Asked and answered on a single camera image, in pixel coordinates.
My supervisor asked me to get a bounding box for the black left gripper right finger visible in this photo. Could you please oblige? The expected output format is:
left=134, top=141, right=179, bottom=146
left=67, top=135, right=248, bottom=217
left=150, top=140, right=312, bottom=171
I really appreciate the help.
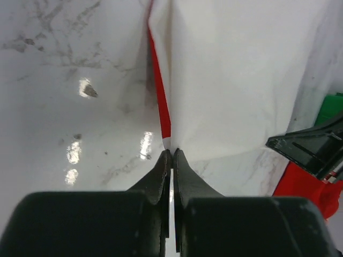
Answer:
left=173, top=149, right=339, bottom=256

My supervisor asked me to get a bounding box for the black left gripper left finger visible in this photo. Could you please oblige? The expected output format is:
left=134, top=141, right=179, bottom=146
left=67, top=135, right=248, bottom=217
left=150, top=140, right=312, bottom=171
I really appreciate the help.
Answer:
left=1, top=150, right=172, bottom=256

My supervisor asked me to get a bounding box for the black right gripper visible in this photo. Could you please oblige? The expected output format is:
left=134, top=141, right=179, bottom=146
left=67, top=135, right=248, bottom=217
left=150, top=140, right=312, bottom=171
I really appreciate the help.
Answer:
left=266, top=112, right=342, bottom=184

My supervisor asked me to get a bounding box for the white red printed t shirt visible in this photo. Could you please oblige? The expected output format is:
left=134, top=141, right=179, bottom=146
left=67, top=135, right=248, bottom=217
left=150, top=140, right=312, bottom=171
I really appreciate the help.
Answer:
left=148, top=1, right=331, bottom=161

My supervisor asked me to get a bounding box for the green plastic bin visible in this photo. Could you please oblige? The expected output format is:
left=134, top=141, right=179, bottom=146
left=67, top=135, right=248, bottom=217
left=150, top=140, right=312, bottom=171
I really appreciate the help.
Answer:
left=314, top=93, right=343, bottom=126

